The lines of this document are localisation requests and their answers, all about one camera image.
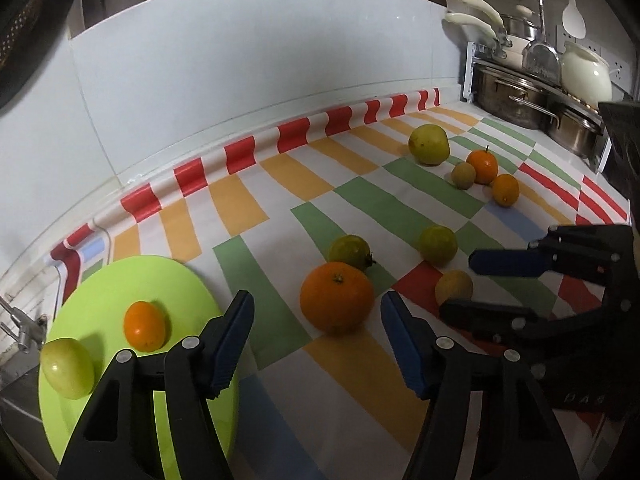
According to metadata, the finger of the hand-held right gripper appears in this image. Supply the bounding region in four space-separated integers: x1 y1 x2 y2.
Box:
469 225 632 287
439 298 608 361

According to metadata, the black frying pan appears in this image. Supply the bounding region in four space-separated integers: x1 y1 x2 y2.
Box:
0 0 83 111

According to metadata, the large yellow-green pear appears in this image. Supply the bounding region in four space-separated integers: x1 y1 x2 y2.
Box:
407 124 451 166

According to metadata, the steel skimmer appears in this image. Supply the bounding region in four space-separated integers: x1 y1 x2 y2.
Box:
522 0 562 83

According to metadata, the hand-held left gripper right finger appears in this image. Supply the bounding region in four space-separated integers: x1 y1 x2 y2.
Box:
380 291 581 480

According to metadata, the small steel pot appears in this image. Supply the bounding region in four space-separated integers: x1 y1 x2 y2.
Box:
545 102 606 158

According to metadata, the round green fruit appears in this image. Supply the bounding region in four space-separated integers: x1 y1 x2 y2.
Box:
417 225 459 267

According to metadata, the green tomato with calyx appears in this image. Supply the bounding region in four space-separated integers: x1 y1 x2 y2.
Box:
327 234 377 272

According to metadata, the orange with stem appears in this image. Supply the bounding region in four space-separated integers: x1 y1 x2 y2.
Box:
466 145 500 185

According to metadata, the small oval orange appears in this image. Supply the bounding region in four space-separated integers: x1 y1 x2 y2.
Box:
123 301 167 353

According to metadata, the white ceramic pot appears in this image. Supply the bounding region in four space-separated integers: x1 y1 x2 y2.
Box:
559 41 613 106

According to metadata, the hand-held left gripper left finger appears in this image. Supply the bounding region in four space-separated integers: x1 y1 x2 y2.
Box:
56 290 256 480

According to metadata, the pale green apple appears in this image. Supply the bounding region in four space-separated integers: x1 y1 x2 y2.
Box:
40 338 96 401

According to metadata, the colourful checked tablecloth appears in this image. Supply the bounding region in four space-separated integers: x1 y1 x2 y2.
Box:
47 87 631 480

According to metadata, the small tan fruit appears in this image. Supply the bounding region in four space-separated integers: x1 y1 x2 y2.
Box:
434 270 474 307

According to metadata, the large orange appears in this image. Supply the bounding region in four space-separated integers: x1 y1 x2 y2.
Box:
299 261 376 335

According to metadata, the lime green plate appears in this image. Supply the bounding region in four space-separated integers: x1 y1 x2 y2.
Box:
37 255 241 480

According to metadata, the brown round fruit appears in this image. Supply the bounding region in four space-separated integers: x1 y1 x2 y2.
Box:
451 162 477 190

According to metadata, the curved steel faucet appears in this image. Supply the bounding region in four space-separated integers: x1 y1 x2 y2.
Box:
0 295 48 356

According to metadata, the white rice paddle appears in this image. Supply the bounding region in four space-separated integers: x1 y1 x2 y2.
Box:
561 0 587 38

